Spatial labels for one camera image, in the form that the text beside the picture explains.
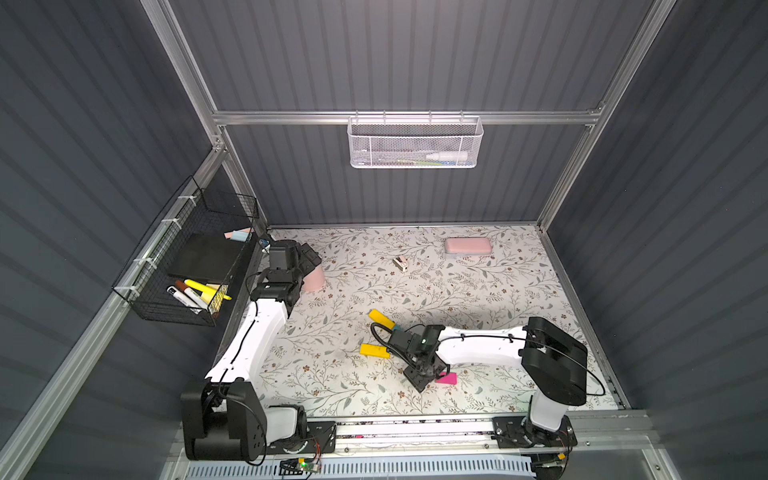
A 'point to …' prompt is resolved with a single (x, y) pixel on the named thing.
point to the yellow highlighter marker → (208, 292)
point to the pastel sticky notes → (243, 234)
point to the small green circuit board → (307, 465)
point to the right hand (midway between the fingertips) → (422, 379)
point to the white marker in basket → (185, 299)
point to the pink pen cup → (314, 281)
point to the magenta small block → (450, 378)
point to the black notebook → (207, 257)
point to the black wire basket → (142, 284)
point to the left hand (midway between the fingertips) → (302, 256)
